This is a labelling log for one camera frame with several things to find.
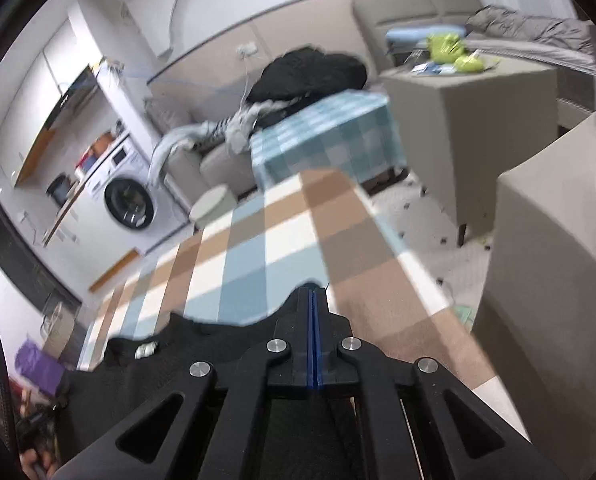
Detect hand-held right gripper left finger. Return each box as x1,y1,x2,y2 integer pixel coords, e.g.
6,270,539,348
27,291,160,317
48,284,315,480

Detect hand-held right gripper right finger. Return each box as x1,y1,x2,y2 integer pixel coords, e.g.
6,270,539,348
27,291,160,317
314,284,569,480

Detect black t-shirt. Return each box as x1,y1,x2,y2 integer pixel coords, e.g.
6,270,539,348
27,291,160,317
55,280,366,480

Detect person's left hand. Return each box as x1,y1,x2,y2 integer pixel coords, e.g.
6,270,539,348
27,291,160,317
20,449,54,480

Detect purple plastic bag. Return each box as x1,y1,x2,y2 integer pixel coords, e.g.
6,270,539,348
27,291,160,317
15,339,67,397

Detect woven basket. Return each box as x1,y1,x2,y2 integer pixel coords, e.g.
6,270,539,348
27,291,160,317
40,301,82,362

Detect brown blue plaid tablecloth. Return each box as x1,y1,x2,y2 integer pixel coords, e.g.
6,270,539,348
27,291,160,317
77,166,501,480

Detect white round stool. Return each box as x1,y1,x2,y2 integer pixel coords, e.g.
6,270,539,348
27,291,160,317
188,184,239,229

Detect grey sofa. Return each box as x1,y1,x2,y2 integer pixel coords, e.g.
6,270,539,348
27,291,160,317
147,97,259,202

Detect white counter cabinet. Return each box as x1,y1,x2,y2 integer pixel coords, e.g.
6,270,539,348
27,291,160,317
39,179,110,252

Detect teal checked tablecloth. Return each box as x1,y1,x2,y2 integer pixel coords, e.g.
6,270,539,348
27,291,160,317
250,88,409,202

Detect white washing machine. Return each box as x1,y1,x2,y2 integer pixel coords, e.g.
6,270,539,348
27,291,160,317
79,131,189,257

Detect beige cabinet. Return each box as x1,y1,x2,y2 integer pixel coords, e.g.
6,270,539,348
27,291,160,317
472,114,596,472

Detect white grey garment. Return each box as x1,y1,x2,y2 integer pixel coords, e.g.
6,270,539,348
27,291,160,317
222,99,289,154

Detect light grey cloth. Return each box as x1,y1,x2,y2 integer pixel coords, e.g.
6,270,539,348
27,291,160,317
148,120,219,187

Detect black cooking pot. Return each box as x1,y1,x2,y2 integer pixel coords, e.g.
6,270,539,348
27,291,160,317
46,173,70,207

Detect beige bedside table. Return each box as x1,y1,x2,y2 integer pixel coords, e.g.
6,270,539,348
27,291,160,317
379,56,562,247

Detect black puffer jacket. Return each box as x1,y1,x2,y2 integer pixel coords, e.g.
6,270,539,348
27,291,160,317
247,46,369,107

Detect small green toy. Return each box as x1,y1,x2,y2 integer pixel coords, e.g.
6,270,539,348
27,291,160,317
452,54,487,74

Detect range hood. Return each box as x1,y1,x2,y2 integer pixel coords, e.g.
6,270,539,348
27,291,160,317
44,66,100,132

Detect green plush toy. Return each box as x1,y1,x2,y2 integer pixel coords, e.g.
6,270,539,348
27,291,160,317
425,32,467,59

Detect light blue pillow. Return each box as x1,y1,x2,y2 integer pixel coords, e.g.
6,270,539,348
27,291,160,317
385,25,467,49

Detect beige bed headboard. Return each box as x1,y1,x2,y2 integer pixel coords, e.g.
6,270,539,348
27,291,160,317
352,0,484,44

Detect white wall cabinets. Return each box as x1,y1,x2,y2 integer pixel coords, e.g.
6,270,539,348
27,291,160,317
0,16,102,187

